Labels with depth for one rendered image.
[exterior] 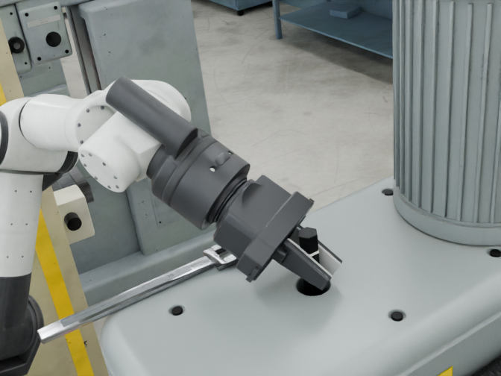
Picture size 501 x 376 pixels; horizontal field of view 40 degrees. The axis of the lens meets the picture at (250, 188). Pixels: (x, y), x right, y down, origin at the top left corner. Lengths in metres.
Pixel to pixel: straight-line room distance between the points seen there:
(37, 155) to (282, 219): 0.38
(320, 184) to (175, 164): 3.89
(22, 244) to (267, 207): 0.41
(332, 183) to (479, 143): 3.86
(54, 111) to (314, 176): 3.89
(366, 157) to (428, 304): 4.17
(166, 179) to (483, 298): 0.35
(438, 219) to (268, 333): 0.24
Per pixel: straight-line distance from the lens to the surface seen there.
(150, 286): 0.77
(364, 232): 0.82
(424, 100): 0.74
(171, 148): 0.70
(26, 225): 1.00
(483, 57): 0.70
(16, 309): 1.03
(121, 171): 0.72
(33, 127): 0.89
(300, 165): 4.82
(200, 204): 0.70
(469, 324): 0.74
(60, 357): 2.91
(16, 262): 1.00
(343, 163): 4.81
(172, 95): 0.76
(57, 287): 2.72
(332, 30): 6.69
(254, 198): 0.72
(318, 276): 0.71
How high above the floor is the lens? 2.36
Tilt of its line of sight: 31 degrees down
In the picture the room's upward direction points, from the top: 7 degrees counter-clockwise
